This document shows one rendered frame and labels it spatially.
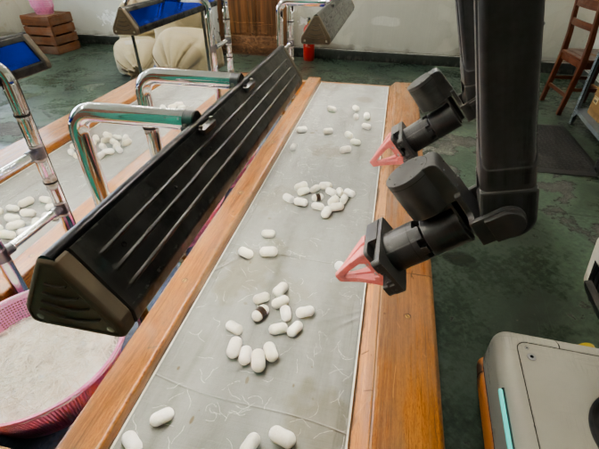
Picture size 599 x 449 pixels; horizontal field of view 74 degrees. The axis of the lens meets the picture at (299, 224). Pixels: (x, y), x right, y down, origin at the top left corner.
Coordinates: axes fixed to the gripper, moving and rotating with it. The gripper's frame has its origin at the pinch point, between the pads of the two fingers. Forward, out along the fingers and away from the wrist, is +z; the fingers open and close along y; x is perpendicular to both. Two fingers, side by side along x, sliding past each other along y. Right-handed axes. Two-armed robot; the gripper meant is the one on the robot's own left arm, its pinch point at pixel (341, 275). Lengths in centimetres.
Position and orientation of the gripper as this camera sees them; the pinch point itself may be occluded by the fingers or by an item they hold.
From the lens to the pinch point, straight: 61.5
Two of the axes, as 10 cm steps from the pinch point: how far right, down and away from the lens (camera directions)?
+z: -7.4, 4.3, 5.2
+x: 6.4, 6.9, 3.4
